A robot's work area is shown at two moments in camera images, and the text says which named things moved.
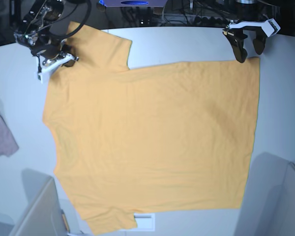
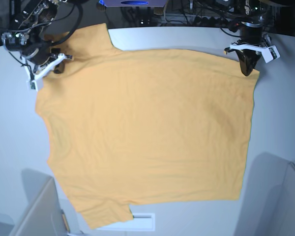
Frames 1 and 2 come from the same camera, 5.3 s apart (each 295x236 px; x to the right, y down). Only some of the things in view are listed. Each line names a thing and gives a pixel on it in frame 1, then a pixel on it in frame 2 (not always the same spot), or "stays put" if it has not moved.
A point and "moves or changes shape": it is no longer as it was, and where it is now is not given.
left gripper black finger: (69, 63) -> (59, 68)
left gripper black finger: (66, 48) -> (56, 50)
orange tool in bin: (66, 222) stays put
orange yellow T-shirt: (157, 138) moves or changes shape
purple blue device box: (134, 3) stays put
